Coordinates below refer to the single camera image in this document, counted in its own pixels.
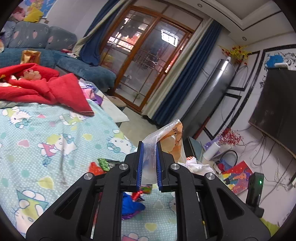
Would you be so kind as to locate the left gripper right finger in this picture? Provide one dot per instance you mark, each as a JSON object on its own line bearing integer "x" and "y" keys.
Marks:
{"x": 206, "y": 208}

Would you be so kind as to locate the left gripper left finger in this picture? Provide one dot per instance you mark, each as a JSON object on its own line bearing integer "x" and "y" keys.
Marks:
{"x": 91, "y": 208}

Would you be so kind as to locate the purple gold snack wrapper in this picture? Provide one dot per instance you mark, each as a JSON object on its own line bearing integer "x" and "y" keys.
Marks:
{"x": 128, "y": 216}

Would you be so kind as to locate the blue plastic bag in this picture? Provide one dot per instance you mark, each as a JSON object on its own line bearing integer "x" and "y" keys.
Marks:
{"x": 129, "y": 206}

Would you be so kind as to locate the red plastic bag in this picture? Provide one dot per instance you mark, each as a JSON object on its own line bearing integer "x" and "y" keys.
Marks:
{"x": 95, "y": 169}

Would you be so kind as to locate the green black snack wrapper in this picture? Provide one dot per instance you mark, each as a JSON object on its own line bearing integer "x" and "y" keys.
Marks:
{"x": 106, "y": 164}

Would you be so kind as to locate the clear orange printed plastic bag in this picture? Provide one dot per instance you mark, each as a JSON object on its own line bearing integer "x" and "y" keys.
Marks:
{"x": 170, "y": 137}

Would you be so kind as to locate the yellow white snack wrapper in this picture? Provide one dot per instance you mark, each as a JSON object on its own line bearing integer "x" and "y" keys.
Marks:
{"x": 194, "y": 167}

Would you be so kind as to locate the tv cabinet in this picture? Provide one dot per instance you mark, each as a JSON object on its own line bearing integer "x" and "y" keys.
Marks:
{"x": 194, "y": 148}

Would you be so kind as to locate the white vase red berries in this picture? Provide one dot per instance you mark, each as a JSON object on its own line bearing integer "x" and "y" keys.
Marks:
{"x": 222, "y": 143}

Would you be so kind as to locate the hello kitty blue bedsheet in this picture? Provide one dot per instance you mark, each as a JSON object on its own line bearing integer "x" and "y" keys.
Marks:
{"x": 44, "y": 150}

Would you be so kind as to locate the silver tower air conditioner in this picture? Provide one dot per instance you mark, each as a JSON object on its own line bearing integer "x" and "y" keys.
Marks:
{"x": 208, "y": 97}

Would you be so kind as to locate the white top coffee table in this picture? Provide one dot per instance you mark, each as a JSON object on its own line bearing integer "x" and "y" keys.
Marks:
{"x": 111, "y": 109}

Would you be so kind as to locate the blue round stool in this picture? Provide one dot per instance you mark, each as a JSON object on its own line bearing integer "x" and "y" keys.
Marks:
{"x": 117, "y": 102}

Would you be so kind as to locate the right blue curtain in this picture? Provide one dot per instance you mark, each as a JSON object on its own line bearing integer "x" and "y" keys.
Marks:
{"x": 182, "y": 75}

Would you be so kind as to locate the blue curtain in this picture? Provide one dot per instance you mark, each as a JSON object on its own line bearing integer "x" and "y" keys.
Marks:
{"x": 87, "y": 48}
{"x": 182, "y": 75}

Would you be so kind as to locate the yellow artificial flowers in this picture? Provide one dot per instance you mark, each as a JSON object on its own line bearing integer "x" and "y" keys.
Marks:
{"x": 237, "y": 53}

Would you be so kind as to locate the red blanket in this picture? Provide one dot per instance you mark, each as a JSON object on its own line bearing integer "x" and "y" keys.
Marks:
{"x": 35, "y": 83}

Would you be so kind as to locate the left blue curtain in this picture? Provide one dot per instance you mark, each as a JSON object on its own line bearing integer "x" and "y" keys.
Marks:
{"x": 87, "y": 48}

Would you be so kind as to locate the golden gift bag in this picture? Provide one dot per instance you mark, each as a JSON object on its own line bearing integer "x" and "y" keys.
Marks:
{"x": 30, "y": 56}

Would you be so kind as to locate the wooden glass sliding door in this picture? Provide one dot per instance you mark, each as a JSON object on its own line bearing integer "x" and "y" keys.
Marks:
{"x": 143, "y": 44}

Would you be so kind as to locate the blue grey sofa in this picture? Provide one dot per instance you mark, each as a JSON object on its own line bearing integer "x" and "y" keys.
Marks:
{"x": 50, "y": 41}

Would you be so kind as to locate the yellow cushion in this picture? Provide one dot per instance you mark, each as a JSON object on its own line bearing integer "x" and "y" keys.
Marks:
{"x": 34, "y": 15}

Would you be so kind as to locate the china map poster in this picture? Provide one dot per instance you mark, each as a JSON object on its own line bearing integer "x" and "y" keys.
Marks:
{"x": 43, "y": 5}

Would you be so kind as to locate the wall mounted television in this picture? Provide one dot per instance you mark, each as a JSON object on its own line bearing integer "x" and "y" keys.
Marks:
{"x": 274, "y": 114}

